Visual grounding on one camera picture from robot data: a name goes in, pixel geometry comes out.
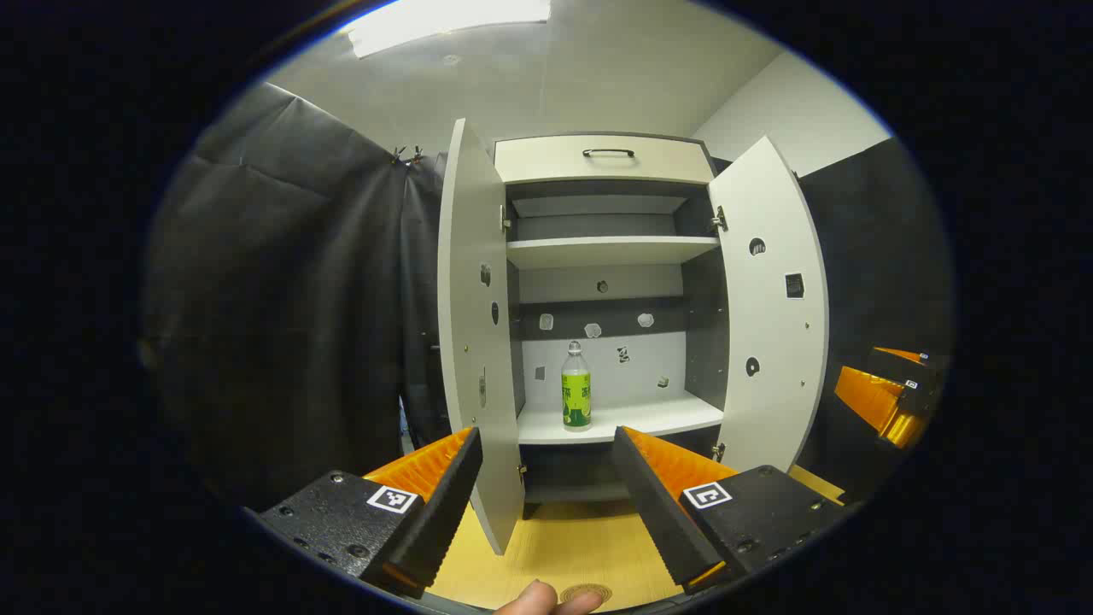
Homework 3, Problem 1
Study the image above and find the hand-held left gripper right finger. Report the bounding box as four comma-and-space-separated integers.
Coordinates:
610, 425, 848, 597

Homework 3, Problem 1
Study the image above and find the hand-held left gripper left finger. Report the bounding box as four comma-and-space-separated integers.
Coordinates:
256, 425, 484, 599

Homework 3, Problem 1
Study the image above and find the white cabinet door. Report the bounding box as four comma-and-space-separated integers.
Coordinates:
437, 118, 526, 556
707, 135, 831, 475

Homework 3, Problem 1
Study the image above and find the green label plastic bottle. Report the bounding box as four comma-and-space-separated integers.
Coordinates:
561, 340, 593, 431

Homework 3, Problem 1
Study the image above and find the white and grey cabinet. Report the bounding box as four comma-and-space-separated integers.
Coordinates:
494, 132, 731, 520

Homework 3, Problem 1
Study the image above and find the white cabinet drawer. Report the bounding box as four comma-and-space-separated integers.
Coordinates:
494, 134, 715, 185

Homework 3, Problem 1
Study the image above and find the black backdrop cloth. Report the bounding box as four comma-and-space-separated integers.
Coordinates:
141, 81, 453, 513
794, 137, 953, 505

